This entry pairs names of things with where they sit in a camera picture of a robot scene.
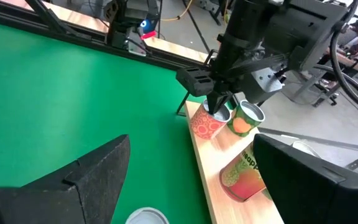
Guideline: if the green peaches can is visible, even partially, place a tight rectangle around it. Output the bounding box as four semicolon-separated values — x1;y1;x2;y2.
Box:
227;99;266;138

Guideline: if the wooden shelf with black legs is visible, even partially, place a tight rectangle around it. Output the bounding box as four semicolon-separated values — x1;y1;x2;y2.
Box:
175;91;285;224

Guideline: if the short yellow mushroom can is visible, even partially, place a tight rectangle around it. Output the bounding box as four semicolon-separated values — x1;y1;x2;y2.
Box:
125;207;170;224

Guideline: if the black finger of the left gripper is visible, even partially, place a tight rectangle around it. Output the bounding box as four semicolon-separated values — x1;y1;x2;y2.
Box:
228;92;241;108
208;91;229;114

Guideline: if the yellow floor cable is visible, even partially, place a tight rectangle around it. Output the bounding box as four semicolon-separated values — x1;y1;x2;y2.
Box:
160;0;195;22

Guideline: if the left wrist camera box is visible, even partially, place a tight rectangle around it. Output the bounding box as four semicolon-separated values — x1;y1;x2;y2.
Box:
268;0;349;72

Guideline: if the tall orange pineapple can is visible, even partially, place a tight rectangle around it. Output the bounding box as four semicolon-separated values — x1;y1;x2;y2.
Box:
219;141;267;203

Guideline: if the green table mat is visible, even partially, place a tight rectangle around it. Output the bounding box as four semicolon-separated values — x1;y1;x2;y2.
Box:
0;18;213;224

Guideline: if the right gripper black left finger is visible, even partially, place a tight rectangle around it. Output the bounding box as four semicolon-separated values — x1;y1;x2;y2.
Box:
0;134;132;224

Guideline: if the orange circle-patterned can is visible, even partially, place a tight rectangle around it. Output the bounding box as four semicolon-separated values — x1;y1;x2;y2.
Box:
190;101;232;140

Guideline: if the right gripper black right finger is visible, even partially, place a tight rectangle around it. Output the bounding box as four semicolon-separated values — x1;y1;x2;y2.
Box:
252;133;358;224

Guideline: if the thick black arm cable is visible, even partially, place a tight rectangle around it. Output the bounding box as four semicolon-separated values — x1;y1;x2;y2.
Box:
328;0;358;110

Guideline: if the black aluminium table frame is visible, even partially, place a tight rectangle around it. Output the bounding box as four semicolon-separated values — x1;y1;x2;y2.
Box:
0;0;213;72

